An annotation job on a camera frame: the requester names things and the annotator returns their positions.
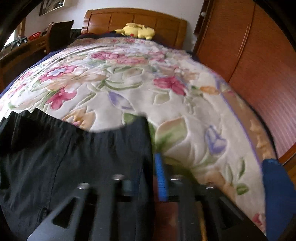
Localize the black trousers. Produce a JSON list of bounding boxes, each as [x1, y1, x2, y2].
[[1, 109, 154, 240]]

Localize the blue bed sheet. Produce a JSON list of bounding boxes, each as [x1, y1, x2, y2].
[[262, 159, 295, 240]]

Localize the floral fleece blanket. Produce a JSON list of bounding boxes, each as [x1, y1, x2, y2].
[[1, 37, 274, 232]]

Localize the yellow Pikachu plush toy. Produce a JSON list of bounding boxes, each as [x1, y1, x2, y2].
[[114, 23, 156, 40]]

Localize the wooden bed headboard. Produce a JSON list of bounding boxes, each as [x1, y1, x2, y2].
[[81, 8, 187, 49]]

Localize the dark wooden chair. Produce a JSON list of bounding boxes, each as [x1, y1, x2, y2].
[[46, 20, 82, 54]]

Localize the wooden desk cabinet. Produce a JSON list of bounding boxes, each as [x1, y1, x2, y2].
[[1, 36, 46, 91]]

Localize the red box on desk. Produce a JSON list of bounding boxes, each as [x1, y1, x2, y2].
[[28, 32, 42, 42]]

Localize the wooden louvered wardrobe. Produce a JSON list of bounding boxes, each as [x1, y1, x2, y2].
[[194, 1, 295, 175]]

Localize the white wall shelf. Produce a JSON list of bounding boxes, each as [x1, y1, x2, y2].
[[39, 0, 66, 16]]

